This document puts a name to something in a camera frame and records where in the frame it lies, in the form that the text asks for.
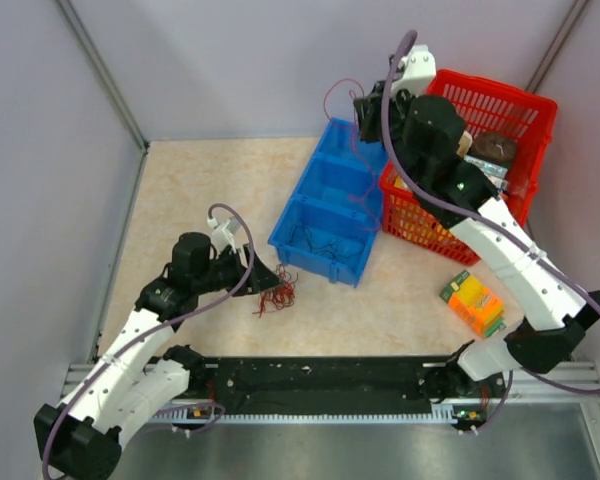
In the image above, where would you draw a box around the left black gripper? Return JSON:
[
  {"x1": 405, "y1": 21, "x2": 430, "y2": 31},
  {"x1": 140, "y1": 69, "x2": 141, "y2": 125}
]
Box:
[{"x1": 194, "y1": 243, "x2": 284, "y2": 297}]

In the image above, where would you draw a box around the red wire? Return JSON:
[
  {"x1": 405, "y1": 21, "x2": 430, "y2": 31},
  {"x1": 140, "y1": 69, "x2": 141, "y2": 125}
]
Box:
[{"x1": 252, "y1": 264, "x2": 300, "y2": 317}]

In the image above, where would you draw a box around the black thin wire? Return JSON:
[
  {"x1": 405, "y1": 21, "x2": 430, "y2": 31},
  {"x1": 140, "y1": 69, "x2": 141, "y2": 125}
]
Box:
[{"x1": 285, "y1": 223, "x2": 366, "y2": 262}]

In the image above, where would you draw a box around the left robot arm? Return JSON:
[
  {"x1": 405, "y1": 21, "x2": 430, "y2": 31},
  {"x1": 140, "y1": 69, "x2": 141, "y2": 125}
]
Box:
[{"x1": 34, "y1": 232, "x2": 281, "y2": 479}]

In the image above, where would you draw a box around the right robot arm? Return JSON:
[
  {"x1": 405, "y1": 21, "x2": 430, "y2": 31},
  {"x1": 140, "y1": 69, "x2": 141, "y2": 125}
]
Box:
[{"x1": 353, "y1": 82, "x2": 600, "y2": 396}]

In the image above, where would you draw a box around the blue three-compartment bin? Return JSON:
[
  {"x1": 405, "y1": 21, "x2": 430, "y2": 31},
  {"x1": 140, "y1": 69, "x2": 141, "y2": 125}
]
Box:
[{"x1": 268, "y1": 119, "x2": 388, "y2": 287}]

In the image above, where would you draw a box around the dark brown round item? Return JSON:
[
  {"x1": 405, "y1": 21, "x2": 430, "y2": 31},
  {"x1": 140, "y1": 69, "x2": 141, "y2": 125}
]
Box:
[{"x1": 469, "y1": 131, "x2": 517, "y2": 165}]

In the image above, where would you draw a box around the red plastic basket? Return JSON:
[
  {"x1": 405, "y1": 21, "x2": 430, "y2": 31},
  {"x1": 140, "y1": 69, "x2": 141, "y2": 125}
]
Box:
[{"x1": 379, "y1": 70, "x2": 558, "y2": 266}]

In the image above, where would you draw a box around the teal tissue pack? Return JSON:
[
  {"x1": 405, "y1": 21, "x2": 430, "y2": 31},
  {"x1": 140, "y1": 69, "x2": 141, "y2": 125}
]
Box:
[{"x1": 464, "y1": 155, "x2": 508, "y2": 180}]

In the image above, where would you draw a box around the orange yellow sponge pack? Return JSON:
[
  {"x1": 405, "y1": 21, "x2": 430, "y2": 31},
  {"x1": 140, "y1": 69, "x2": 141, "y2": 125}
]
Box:
[{"x1": 439, "y1": 270, "x2": 505, "y2": 338}]

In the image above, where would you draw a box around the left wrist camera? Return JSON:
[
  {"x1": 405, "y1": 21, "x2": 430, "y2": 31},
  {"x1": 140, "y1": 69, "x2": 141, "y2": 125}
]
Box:
[{"x1": 207, "y1": 216, "x2": 241, "y2": 253}]

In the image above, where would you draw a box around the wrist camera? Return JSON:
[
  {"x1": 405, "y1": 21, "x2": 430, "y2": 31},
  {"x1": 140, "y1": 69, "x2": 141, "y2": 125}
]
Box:
[
  {"x1": 391, "y1": 44, "x2": 437, "y2": 97},
  {"x1": 207, "y1": 216, "x2": 241, "y2": 253}
]

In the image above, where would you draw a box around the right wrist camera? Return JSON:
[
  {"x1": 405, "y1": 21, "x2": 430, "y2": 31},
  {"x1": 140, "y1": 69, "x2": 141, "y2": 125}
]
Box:
[{"x1": 391, "y1": 44, "x2": 437, "y2": 97}]

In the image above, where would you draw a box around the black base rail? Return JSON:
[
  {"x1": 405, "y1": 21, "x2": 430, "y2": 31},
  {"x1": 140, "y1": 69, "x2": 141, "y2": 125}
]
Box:
[{"x1": 178, "y1": 356, "x2": 506, "y2": 416}]

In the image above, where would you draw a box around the right aluminium corner post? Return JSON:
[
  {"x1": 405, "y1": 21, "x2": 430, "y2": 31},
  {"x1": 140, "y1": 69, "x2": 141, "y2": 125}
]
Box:
[{"x1": 524, "y1": 0, "x2": 593, "y2": 94}]

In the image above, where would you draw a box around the aluminium corner post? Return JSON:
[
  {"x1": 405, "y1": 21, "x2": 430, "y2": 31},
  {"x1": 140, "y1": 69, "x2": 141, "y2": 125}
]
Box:
[
  {"x1": 524, "y1": 0, "x2": 593, "y2": 94},
  {"x1": 53, "y1": 0, "x2": 149, "y2": 154}
]

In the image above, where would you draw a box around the white cable duct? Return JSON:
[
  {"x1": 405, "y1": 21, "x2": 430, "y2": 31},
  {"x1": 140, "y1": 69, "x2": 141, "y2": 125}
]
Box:
[{"x1": 149, "y1": 403, "x2": 461, "y2": 426}]

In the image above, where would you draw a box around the left aluminium corner post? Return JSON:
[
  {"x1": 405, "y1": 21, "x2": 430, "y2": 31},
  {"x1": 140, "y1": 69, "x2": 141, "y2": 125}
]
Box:
[{"x1": 53, "y1": 0, "x2": 149, "y2": 154}]

